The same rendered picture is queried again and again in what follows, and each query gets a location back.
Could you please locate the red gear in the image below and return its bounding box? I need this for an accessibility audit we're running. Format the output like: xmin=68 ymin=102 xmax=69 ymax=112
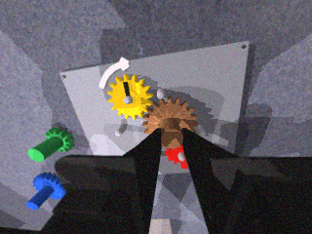
xmin=166 ymin=145 xmax=187 ymax=165

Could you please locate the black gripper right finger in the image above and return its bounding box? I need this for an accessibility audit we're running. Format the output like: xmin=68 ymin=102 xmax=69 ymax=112
xmin=181 ymin=128 xmax=312 ymax=234

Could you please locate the red curved arrow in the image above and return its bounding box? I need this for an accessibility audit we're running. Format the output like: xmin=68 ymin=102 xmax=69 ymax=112
xmin=181 ymin=162 xmax=188 ymax=169

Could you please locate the white curved arrow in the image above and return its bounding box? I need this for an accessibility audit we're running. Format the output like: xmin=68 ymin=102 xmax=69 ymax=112
xmin=99 ymin=57 xmax=129 ymax=89

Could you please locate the green gear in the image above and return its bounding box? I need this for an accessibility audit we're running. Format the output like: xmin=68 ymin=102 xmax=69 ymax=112
xmin=28 ymin=127 xmax=75 ymax=162

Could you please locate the yellow gear with black stripe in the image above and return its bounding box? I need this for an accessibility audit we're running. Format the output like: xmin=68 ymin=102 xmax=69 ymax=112
xmin=107 ymin=74 xmax=153 ymax=120

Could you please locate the brown gear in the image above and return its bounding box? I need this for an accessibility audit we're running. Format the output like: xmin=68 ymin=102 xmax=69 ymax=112
xmin=142 ymin=96 xmax=199 ymax=149

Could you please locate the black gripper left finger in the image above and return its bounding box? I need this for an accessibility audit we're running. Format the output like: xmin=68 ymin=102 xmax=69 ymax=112
xmin=55 ymin=128 xmax=162 ymax=234

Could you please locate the blue gear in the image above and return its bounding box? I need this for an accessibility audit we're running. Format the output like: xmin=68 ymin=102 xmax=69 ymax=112
xmin=26 ymin=173 xmax=66 ymax=210

